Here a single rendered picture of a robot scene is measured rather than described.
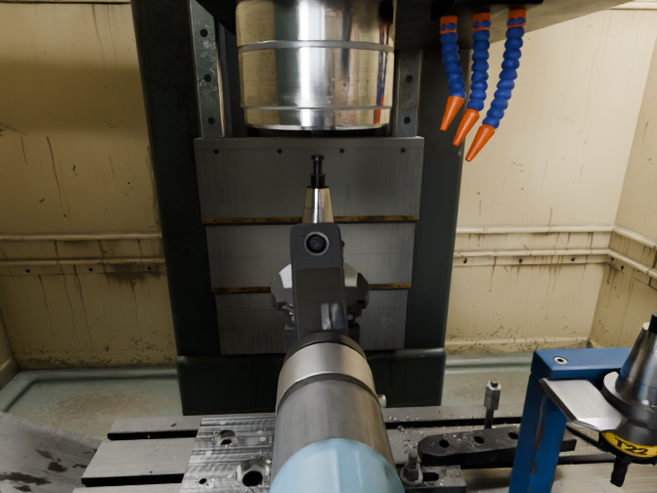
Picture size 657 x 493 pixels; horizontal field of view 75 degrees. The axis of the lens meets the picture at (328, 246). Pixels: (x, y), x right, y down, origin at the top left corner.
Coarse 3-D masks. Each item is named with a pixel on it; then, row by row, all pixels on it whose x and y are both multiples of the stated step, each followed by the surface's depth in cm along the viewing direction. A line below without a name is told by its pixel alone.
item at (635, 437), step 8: (600, 432) 44; (616, 432) 42; (624, 432) 41; (632, 432) 40; (648, 432) 40; (656, 432) 40; (632, 440) 41; (640, 440) 40; (648, 440) 40; (656, 440) 40; (616, 448) 42; (640, 456) 41
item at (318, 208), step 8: (312, 192) 47; (320, 192) 47; (328, 192) 48; (312, 200) 48; (320, 200) 48; (328, 200) 48; (304, 208) 49; (312, 208) 48; (320, 208) 48; (328, 208) 48; (304, 216) 49; (312, 216) 48; (320, 216) 48; (328, 216) 48
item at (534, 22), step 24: (216, 0) 43; (408, 0) 43; (432, 0) 43; (552, 0) 43; (576, 0) 43; (600, 0) 43; (624, 0) 43; (408, 24) 57; (432, 24) 57; (504, 24) 57; (528, 24) 57; (552, 24) 57; (408, 48) 83; (432, 48) 83
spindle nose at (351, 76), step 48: (240, 0) 39; (288, 0) 36; (336, 0) 36; (384, 0) 38; (240, 48) 41; (288, 48) 37; (336, 48) 37; (384, 48) 40; (240, 96) 43; (288, 96) 38; (336, 96) 38; (384, 96) 41
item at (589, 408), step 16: (544, 384) 44; (560, 384) 44; (576, 384) 44; (592, 384) 44; (560, 400) 41; (576, 400) 41; (592, 400) 41; (576, 416) 39; (592, 416) 39; (608, 416) 39; (624, 416) 39
